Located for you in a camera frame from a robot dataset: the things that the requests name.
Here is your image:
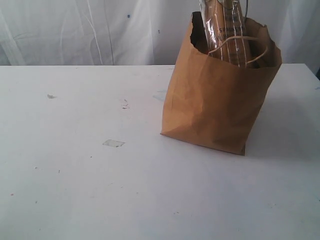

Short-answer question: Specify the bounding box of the large brown paper bag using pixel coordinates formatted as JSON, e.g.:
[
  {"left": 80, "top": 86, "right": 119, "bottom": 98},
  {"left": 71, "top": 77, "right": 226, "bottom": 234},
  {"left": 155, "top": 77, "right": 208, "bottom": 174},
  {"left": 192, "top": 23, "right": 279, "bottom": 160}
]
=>
[{"left": 161, "top": 11, "right": 282, "bottom": 155}]

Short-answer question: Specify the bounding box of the spaghetti packet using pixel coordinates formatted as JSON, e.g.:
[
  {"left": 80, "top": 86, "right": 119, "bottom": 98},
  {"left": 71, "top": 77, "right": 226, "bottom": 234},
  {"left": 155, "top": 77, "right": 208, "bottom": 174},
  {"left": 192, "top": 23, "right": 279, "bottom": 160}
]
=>
[{"left": 200, "top": 0, "right": 253, "bottom": 68}]

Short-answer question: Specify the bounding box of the torn white paper scrap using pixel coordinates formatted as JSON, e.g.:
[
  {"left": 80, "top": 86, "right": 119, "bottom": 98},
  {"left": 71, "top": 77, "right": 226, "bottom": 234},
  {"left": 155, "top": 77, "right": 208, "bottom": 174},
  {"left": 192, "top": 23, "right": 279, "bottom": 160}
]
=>
[{"left": 121, "top": 99, "right": 130, "bottom": 110}]

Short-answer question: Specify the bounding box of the clear tape patch on table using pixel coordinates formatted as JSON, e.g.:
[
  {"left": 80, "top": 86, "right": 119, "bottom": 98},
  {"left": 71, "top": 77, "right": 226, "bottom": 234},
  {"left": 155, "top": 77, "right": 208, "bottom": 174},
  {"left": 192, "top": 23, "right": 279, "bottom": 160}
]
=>
[{"left": 102, "top": 139, "right": 125, "bottom": 148}]

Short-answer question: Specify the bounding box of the white backdrop curtain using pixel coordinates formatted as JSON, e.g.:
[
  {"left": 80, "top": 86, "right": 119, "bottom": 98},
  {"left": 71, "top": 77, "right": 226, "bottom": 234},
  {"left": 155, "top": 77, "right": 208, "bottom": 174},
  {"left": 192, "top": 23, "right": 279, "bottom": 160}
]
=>
[{"left": 0, "top": 0, "right": 320, "bottom": 73}]

